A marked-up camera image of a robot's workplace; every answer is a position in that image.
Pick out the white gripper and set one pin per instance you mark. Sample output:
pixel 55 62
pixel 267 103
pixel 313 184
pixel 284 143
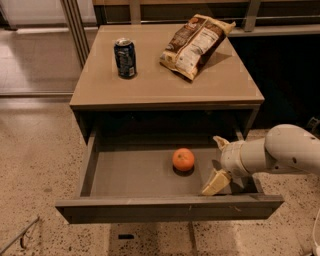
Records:
pixel 229 158

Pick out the orange fruit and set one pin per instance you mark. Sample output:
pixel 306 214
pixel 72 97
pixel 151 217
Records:
pixel 183 159

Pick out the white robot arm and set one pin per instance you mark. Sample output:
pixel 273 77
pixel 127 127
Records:
pixel 285 149

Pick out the grey open top drawer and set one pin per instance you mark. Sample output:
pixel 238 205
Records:
pixel 131 178

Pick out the brown chip bag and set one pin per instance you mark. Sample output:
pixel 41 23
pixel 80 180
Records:
pixel 194 43

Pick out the small black floor object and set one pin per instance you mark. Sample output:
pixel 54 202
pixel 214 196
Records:
pixel 125 236

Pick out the dark blue soda can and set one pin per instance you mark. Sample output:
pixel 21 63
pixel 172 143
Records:
pixel 125 57

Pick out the metal rod on floor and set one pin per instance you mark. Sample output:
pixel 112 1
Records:
pixel 19 237

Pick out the grey vertical metal post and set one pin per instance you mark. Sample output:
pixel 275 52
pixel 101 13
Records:
pixel 74 21

